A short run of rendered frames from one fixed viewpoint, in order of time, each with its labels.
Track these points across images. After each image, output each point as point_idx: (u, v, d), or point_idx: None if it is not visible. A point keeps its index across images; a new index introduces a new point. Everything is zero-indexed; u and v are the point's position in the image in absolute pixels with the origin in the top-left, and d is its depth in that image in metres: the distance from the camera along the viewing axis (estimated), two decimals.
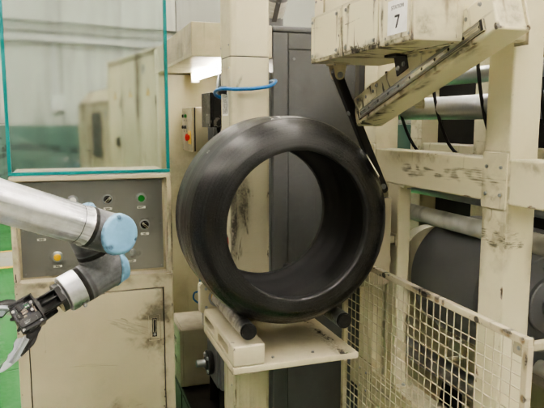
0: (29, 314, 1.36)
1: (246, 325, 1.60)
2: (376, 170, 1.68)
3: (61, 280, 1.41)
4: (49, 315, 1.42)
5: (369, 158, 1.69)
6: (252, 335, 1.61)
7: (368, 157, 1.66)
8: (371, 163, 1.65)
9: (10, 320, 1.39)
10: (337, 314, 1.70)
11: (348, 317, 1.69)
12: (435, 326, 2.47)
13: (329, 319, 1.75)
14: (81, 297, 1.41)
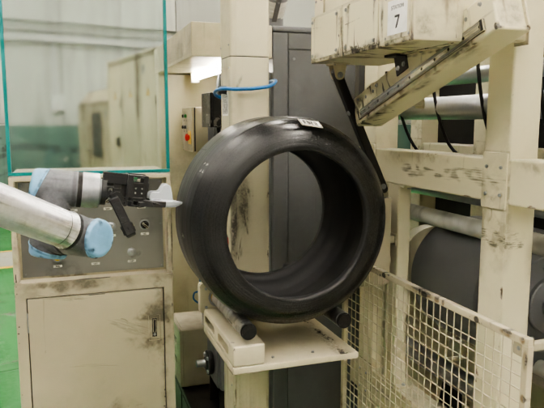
0: None
1: (242, 336, 1.60)
2: (316, 123, 1.61)
3: (97, 177, 1.51)
4: (116, 196, 1.58)
5: (302, 119, 1.61)
6: (252, 328, 1.60)
7: (301, 121, 1.59)
8: (308, 125, 1.58)
9: None
10: (337, 325, 1.71)
11: (341, 318, 1.69)
12: (435, 326, 2.47)
13: None
14: None
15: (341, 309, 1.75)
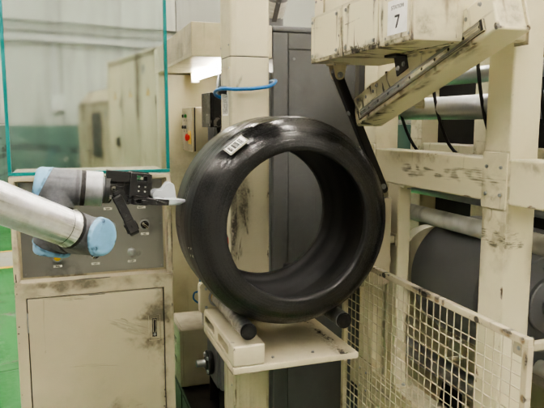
0: None
1: (255, 333, 1.61)
2: (240, 139, 1.55)
3: (100, 176, 1.51)
4: (120, 194, 1.58)
5: (227, 146, 1.55)
6: (244, 332, 1.60)
7: (228, 151, 1.53)
8: (235, 151, 1.52)
9: None
10: (349, 317, 1.71)
11: (344, 325, 1.69)
12: (435, 326, 2.47)
13: None
14: None
15: (329, 313, 1.74)
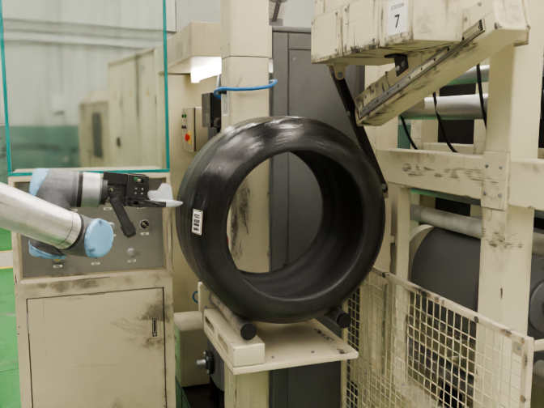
0: None
1: (249, 324, 1.60)
2: (196, 214, 1.53)
3: (98, 177, 1.51)
4: None
5: (192, 227, 1.55)
6: (250, 337, 1.60)
7: (196, 232, 1.53)
8: (201, 228, 1.52)
9: None
10: (339, 312, 1.70)
11: (349, 319, 1.70)
12: (435, 326, 2.47)
13: (327, 316, 1.75)
14: None
15: None
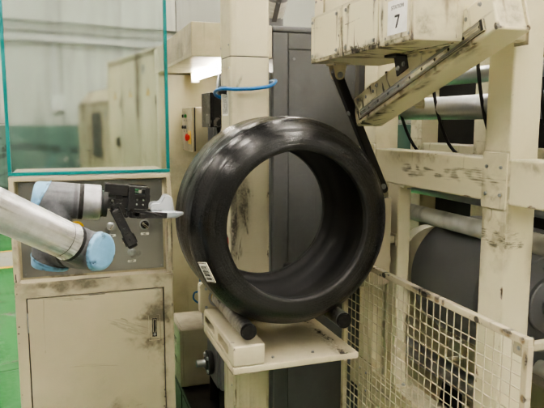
0: None
1: (250, 325, 1.60)
2: (202, 266, 1.56)
3: (99, 189, 1.52)
4: None
5: (205, 278, 1.58)
6: (249, 337, 1.60)
7: (210, 281, 1.56)
8: (213, 277, 1.55)
9: None
10: (341, 312, 1.70)
11: (349, 320, 1.70)
12: (435, 326, 2.47)
13: (327, 315, 1.75)
14: None
15: None
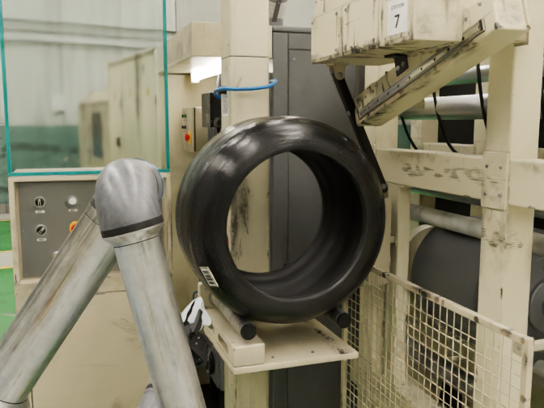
0: None
1: (254, 326, 1.61)
2: (204, 271, 1.56)
3: None
4: None
5: (207, 282, 1.58)
6: (246, 337, 1.60)
7: (214, 285, 1.57)
8: (215, 281, 1.55)
9: None
10: (346, 312, 1.71)
11: (348, 323, 1.70)
12: (435, 326, 2.47)
13: None
14: None
15: (330, 320, 1.74)
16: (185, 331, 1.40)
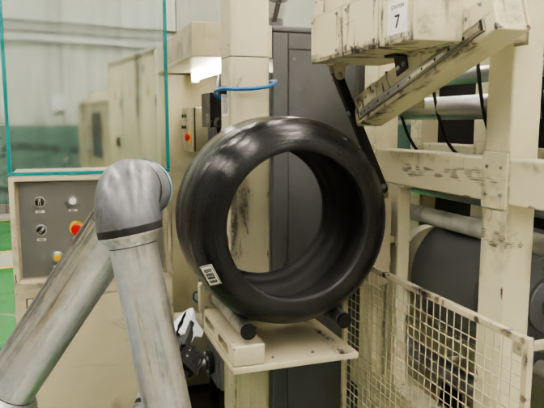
0: None
1: (254, 326, 1.61)
2: (206, 269, 1.56)
3: None
4: None
5: (208, 282, 1.58)
6: (246, 337, 1.60)
7: (215, 283, 1.57)
8: (218, 278, 1.56)
9: None
10: (346, 312, 1.71)
11: (348, 323, 1.70)
12: (435, 326, 2.47)
13: None
14: None
15: (330, 320, 1.74)
16: None
